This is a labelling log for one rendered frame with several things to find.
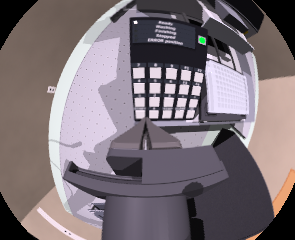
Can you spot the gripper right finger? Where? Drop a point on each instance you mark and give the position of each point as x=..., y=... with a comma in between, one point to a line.
x=159, y=139

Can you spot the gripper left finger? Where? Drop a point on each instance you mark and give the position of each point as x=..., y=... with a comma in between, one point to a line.
x=134, y=138

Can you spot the white microplate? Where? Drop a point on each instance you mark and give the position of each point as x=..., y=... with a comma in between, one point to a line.
x=226, y=89

